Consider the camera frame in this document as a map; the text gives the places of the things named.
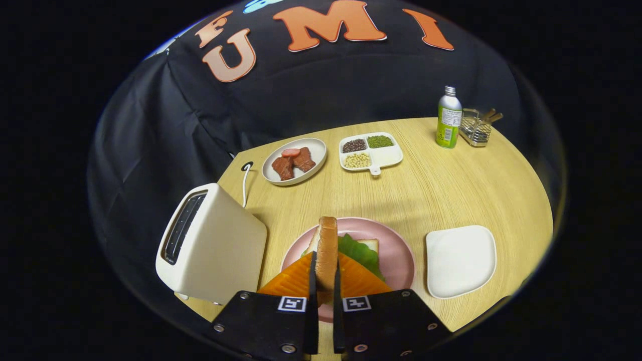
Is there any brown meat slice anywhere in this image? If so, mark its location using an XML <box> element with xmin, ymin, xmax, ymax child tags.
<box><xmin>271</xmin><ymin>157</ymin><xmax>295</xmax><ymax>181</ymax></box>
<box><xmin>292</xmin><ymin>147</ymin><xmax>316</xmax><ymax>173</ymax></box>

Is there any green lettuce leaf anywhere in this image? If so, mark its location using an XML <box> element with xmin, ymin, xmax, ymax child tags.
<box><xmin>338</xmin><ymin>234</ymin><xmax>386</xmax><ymax>281</ymax></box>

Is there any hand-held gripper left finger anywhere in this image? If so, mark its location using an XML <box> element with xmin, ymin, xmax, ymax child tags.
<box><xmin>203</xmin><ymin>252</ymin><xmax>319</xmax><ymax>360</ymax></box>

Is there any green bottle with silver top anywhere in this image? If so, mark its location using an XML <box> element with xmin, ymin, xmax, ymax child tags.
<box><xmin>436</xmin><ymin>86</ymin><xmax>463</xmax><ymax>149</ymax></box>

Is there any white bread slice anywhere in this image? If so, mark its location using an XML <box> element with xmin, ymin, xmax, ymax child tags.
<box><xmin>301</xmin><ymin>227</ymin><xmax>380</xmax><ymax>257</ymax></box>

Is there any white toaster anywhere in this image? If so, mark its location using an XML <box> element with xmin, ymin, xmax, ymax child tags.
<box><xmin>155</xmin><ymin>183</ymin><xmax>268</xmax><ymax>305</ymax></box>

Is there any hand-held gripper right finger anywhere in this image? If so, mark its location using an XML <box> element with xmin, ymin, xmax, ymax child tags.
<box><xmin>333</xmin><ymin>252</ymin><xmax>454</xmax><ymax>359</ymax></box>

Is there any toasted bread slice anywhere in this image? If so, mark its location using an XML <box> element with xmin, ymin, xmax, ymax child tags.
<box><xmin>314</xmin><ymin>216</ymin><xmax>340</xmax><ymax>306</ymax></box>

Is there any metal wire utensil holder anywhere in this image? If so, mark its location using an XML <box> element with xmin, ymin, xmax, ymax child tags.
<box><xmin>460</xmin><ymin>108</ymin><xmax>493</xmax><ymax>147</ymax></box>

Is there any round white plate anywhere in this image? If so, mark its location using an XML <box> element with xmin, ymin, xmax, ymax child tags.
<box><xmin>262</xmin><ymin>138</ymin><xmax>328</xmax><ymax>187</ymax></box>

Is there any pink plate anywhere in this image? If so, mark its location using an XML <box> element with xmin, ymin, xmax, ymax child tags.
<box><xmin>280</xmin><ymin>217</ymin><xmax>416</xmax><ymax>323</ymax></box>

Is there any square white plate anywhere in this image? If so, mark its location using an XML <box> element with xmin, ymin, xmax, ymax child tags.
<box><xmin>426</xmin><ymin>225</ymin><xmax>497</xmax><ymax>299</ymax></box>

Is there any white divided dish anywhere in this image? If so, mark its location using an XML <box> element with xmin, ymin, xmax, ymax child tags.
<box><xmin>339</xmin><ymin>132</ymin><xmax>404</xmax><ymax>176</ymax></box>

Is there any black backdrop cloth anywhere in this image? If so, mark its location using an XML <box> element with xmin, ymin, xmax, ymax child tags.
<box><xmin>86</xmin><ymin>0</ymin><xmax>567</xmax><ymax>311</ymax></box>

